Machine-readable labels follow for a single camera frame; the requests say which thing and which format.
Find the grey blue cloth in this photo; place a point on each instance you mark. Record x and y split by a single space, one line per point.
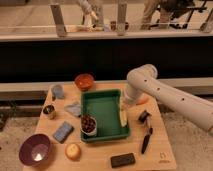
74 109

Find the purple bowl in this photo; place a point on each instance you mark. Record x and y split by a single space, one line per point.
35 150

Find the small metal cup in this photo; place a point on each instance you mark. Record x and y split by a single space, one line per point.
49 111

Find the blue sponge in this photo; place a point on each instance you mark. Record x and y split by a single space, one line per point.
64 130

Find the blue grey mug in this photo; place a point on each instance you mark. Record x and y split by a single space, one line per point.
57 92

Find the white cup of dark fruit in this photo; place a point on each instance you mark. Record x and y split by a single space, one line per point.
88 125

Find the orange carrot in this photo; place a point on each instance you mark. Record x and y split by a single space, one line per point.
142 100

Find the round yellow bun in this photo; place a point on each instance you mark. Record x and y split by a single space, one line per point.
73 151

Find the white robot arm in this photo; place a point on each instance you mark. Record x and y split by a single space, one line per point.
144 80

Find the small black cylinder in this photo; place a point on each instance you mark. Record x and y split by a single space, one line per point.
143 116

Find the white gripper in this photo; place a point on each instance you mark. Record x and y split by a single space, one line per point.
125 103

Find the orange bowl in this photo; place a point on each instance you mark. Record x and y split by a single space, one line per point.
84 81

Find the black rectangular block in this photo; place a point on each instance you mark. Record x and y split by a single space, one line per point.
122 160

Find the yellow banana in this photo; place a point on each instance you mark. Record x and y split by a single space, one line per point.
123 117

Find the green plastic tray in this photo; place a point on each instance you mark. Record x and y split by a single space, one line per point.
104 105

